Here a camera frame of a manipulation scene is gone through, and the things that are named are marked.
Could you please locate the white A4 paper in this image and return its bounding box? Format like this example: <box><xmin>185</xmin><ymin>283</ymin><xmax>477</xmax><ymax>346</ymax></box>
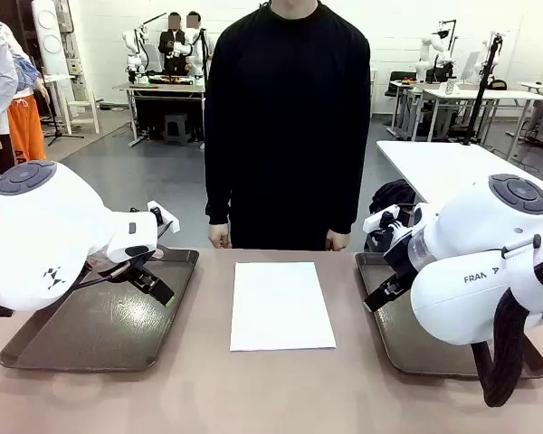
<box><xmin>229</xmin><ymin>261</ymin><xmax>338</xmax><ymax>353</ymax></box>

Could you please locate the white background desk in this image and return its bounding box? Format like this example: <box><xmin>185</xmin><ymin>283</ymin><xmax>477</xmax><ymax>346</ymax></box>
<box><xmin>423</xmin><ymin>89</ymin><xmax>543</xmax><ymax>141</ymax></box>

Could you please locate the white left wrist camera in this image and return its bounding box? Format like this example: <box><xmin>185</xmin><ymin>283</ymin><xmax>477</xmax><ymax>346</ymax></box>
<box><xmin>146</xmin><ymin>201</ymin><xmax>182</xmax><ymax>235</ymax></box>

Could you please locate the black office chair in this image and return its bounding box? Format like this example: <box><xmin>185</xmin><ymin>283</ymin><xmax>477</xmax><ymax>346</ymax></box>
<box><xmin>384</xmin><ymin>70</ymin><xmax>411</xmax><ymax>99</ymax></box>

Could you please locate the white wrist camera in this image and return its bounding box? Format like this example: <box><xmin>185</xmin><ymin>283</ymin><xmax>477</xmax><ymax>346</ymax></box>
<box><xmin>146</xmin><ymin>201</ymin><xmax>182</xmax><ymax>235</ymax></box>
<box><xmin>363</xmin><ymin>203</ymin><xmax>416</xmax><ymax>245</ymax></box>

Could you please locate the white standing air conditioner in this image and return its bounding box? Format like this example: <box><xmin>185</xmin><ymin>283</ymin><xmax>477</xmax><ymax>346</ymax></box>
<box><xmin>30</xmin><ymin>0</ymin><xmax>69</xmax><ymax>77</ymax></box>

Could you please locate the brown plastic serving tray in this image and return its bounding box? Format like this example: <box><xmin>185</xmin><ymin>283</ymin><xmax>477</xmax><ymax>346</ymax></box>
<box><xmin>355</xmin><ymin>251</ymin><xmax>543</xmax><ymax>380</ymax></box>
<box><xmin>0</xmin><ymin>246</ymin><xmax>200</xmax><ymax>374</ymax></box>

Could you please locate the person's left forearm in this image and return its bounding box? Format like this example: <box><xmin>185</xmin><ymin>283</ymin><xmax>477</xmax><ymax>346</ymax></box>
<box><xmin>328</xmin><ymin>148</ymin><xmax>368</xmax><ymax>236</ymax></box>

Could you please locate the person torso black sweater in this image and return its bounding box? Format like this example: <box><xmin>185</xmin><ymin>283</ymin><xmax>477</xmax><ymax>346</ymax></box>
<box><xmin>204</xmin><ymin>0</ymin><xmax>372</xmax><ymax>252</ymax></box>

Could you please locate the white monitor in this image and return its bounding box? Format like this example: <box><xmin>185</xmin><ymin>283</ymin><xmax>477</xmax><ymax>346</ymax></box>
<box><xmin>460</xmin><ymin>51</ymin><xmax>481</xmax><ymax>83</ymax></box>

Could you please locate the background person dark hair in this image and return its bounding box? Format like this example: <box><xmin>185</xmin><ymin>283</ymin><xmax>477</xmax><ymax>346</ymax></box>
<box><xmin>185</xmin><ymin>11</ymin><xmax>214</xmax><ymax>80</ymax></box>

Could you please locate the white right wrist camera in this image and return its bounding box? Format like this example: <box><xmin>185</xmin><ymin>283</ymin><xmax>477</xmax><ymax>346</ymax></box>
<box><xmin>363</xmin><ymin>203</ymin><xmax>416</xmax><ymax>245</ymax></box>

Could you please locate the person's left hand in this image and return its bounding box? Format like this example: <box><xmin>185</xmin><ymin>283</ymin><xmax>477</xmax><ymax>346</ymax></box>
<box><xmin>325</xmin><ymin>229</ymin><xmax>352</xmax><ymax>252</ymax></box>

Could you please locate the grey background work table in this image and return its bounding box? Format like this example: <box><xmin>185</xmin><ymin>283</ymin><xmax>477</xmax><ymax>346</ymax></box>
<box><xmin>112</xmin><ymin>81</ymin><xmax>207</xmax><ymax>148</ymax></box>

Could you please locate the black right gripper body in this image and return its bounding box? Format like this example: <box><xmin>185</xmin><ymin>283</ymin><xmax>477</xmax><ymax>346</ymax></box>
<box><xmin>384</xmin><ymin>233</ymin><xmax>421</xmax><ymax>280</ymax></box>

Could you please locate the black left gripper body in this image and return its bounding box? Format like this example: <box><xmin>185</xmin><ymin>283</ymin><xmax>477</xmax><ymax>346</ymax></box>
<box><xmin>110</xmin><ymin>255</ymin><xmax>158</xmax><ymax>284</ymax></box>

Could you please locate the white wooden stool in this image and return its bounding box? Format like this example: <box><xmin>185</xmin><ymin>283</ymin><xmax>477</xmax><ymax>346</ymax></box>
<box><xmin>64</xmin><ymin>90</ymin><xmax>100</xmax><ymax>136</ymax></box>

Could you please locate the grey step stool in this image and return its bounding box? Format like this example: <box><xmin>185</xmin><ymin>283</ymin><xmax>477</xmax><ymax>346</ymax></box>
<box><xmin>162</xmin><ymin>112</ymin><xmax>190</xmax><ymax>146</ymax></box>

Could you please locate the white drawer cabinet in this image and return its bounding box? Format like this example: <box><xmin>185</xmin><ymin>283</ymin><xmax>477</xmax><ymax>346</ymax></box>
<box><xmin>368</xmin><ymin>67</ymin><xmax>379</xmax><ymax>117</ymax></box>

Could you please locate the person's right forearm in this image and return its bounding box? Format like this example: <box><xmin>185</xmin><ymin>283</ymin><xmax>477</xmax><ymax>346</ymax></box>
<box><xmin>205</xmin><ymin>148</ymin><xmax>233</xmax><ymax>227</ymax></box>

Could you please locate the background person blurred face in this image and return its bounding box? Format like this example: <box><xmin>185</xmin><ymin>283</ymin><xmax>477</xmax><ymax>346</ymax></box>
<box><xmin>157</xmin><ymin>12</ymin><xmax>187</xmax><ymax>76</ymax></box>

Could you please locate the large white table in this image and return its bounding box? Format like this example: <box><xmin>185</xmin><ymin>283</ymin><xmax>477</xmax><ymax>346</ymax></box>
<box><xmin>375</xmin><ymin>139</ymin><xmax>543</xmax><ymax>216</ymax></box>

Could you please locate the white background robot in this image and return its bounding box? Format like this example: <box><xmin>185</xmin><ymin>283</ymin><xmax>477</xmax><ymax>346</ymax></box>
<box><xmin>121</xmin><ymin>27</ymin><xmax>151</xmax><ymax>85</ymax></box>
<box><xmin>473</xmin><ymin>30</ymin><xmax>510</xmax><ymax>87</ymax></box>
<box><xmin>414</xmin><ymin>20</ymin><xmax>457</xmax><ymax>83</ymax></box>

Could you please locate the person's right hand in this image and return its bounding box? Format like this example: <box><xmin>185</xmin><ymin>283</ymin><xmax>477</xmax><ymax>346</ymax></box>
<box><xmin>207</xmin><ymin>222</ymin><xmax>233</xmax><ymax>250</ymax></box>

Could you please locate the black tripod pole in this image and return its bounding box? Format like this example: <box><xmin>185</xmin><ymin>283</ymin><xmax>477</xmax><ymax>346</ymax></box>
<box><xmin>461</xmin><ymin>33</ymin><xmax>503</xmax><ymax>146</ymax></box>

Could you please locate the grey wall equipment rack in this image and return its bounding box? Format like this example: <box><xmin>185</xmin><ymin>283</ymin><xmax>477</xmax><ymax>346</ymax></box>
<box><xmin>61</xmin><ymin>0</ymin><xmax>83</xmax><ymax>78</ymax></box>

